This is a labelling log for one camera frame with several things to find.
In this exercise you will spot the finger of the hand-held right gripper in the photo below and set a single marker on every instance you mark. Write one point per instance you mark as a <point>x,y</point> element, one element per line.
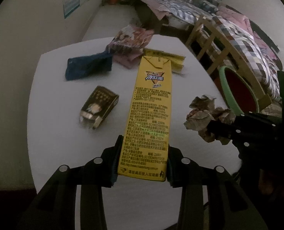
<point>221,131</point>
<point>250,121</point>

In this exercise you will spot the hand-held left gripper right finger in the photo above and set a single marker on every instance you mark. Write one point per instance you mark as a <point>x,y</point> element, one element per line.
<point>172,170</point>

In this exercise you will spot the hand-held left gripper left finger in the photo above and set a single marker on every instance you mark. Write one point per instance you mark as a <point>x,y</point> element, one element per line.
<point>114,163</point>

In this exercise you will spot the paper ball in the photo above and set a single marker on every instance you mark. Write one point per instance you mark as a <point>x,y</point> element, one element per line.
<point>199,117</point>

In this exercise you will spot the green rimmed red basin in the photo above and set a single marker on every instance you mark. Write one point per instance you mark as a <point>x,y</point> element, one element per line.
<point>224,81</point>

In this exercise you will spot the yellow drink carton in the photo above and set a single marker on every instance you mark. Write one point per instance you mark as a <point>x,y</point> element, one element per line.
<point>149,112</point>

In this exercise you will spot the black gold cigarette box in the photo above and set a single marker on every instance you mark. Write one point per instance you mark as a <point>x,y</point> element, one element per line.
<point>98,103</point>

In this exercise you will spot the wooden chair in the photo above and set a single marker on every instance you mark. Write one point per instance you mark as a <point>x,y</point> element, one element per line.
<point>228,43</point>

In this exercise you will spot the bed with plaid bedding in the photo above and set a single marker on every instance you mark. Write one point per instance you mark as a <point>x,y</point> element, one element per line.
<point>240,33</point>

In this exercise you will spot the dark blue packet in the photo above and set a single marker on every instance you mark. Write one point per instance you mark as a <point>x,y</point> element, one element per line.
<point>86,66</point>

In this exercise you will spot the printed pink snack bag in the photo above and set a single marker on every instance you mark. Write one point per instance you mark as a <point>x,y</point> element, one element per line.
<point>130,40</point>

